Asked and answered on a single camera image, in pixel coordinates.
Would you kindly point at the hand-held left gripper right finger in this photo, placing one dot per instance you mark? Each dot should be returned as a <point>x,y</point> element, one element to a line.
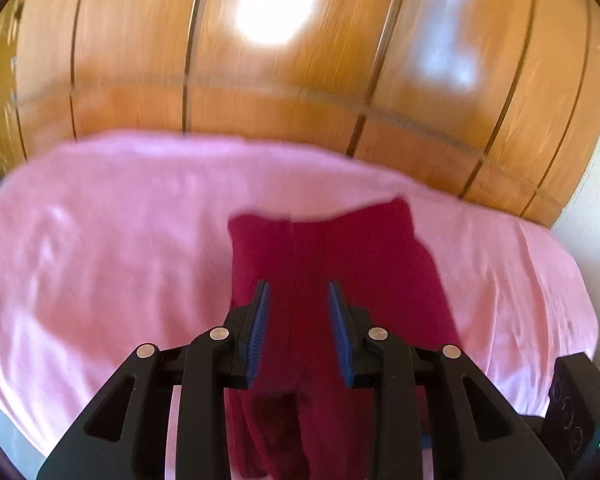
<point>341,340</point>

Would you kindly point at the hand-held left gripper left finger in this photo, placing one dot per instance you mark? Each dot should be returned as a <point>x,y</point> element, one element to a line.
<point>257,340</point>

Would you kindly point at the pink bed sheet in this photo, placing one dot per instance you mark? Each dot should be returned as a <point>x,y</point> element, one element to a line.
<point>105,260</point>

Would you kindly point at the dark red pants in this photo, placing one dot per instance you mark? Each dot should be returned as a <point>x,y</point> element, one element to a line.
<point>300,255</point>

